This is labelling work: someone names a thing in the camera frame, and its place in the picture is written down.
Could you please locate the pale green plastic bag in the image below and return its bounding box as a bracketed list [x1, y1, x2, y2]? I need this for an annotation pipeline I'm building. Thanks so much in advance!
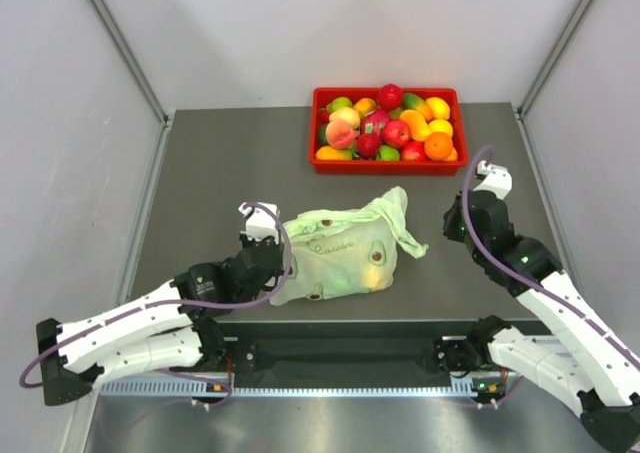
[270, 186, 428, 306]

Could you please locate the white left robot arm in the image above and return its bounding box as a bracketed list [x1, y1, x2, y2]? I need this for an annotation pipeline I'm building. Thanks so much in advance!
[36, 234, 291, 407]

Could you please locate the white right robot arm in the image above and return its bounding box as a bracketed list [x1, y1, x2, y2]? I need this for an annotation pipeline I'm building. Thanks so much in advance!
[443, 190, 639, 452]

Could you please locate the orange fruit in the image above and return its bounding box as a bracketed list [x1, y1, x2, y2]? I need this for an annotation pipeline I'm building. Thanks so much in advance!
[424, 131, 453, 161]

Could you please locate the green fruit front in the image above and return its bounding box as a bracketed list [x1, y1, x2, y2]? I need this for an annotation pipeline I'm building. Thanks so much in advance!
[376, 145, 401, 162]

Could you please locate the dark red fruit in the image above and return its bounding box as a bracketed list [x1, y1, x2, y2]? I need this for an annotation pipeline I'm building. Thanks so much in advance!
[356, 133, 382, 159]

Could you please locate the red plastic fruit tray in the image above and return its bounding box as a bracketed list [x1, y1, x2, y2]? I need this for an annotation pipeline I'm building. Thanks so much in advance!
[309, 87, 469, 175]

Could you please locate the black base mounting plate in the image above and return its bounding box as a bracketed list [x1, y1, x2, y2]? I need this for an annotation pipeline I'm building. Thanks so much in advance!
[201, 320, 495, 388]

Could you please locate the red apple front right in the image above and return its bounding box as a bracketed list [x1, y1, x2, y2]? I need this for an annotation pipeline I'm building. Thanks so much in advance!
[400, 140, 427, 162]

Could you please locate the red apple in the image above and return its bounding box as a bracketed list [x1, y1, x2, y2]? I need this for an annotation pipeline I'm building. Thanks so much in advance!
[381, 119, 411, 149]
[377, 83, 404, 110]
[400, 140, 427, 162]

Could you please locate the orange yellow mango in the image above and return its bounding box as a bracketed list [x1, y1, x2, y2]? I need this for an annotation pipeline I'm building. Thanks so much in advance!
[399, 109, 432, 142]

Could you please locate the red apple centre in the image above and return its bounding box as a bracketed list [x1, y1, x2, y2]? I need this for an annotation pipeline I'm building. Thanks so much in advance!
[381, 119, 411, 149]

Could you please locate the yellow mango front left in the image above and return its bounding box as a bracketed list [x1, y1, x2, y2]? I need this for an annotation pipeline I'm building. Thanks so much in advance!
[315, 146, 353, 161]

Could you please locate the dark green avocado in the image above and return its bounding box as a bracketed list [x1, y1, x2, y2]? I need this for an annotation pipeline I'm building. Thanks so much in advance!
[316, 124, 329, 146]

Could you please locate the red apple on top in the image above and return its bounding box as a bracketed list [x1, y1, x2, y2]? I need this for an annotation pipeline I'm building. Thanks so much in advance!
[377, 83, 404, 110]

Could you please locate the pink peach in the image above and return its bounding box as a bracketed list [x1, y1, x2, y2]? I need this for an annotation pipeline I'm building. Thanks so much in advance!
[325, 119, 359, 149]

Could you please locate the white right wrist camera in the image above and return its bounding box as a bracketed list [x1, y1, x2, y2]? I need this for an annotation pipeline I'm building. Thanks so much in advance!
[473, 160, 513, 200]

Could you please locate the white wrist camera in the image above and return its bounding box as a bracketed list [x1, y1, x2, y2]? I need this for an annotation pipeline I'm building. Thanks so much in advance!
[473, 160, 513, 200]
[238, 202, 280, 241]

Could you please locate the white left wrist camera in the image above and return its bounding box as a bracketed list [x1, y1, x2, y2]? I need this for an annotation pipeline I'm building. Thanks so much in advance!
[238, 202, 280, 241]

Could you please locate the slotted cable duct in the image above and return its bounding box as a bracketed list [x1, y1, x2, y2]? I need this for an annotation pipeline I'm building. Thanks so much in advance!
[99, 375, 506, 399]

